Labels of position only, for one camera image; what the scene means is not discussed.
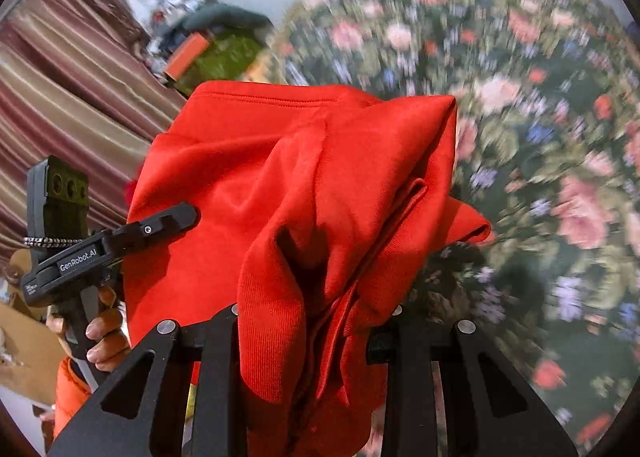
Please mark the person's left forearm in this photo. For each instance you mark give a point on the person's left forearm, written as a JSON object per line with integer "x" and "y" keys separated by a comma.
{"x": 70, "y": 392}

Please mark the floral bed blanket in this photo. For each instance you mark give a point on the floral bed blanket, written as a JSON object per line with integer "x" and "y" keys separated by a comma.
{"x": 525, "y": 112}

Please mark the pile of small clutter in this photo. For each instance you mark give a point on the pile of small clutter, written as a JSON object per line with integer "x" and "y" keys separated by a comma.
{"x": 167, "y": 2}

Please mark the person's left hand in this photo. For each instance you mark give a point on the person's left hand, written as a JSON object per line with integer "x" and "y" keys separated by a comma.
{"x": 107, "y": 337}

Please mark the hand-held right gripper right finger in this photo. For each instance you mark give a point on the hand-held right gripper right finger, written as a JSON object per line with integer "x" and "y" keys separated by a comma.
{"x": 405, "y": 347}

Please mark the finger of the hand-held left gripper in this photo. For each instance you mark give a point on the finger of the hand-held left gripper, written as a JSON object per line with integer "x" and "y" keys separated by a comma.
{"x": 160, "y": 224}

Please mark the striped curtain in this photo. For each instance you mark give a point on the striped curtain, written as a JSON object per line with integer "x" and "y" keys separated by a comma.
{"x": 65, "y": 87}

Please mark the orange box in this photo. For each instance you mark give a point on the orange box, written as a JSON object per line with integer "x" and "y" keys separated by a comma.
{"x": 186, "y": 56}

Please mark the dark grey cushion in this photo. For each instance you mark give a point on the dark grey cushion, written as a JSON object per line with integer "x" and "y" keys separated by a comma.
{"x": 225, "y": 16}

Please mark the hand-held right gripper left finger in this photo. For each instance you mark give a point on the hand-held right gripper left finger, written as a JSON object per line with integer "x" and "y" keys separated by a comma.
{"x": 220, "y": 352}

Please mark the tan cardboard box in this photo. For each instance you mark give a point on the tan cardboard box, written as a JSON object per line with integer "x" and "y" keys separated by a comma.
{"x": 25, "y": 352}

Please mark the red garment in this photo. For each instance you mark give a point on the red garment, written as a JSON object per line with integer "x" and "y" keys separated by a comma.
{"x": 300, "y": 162}

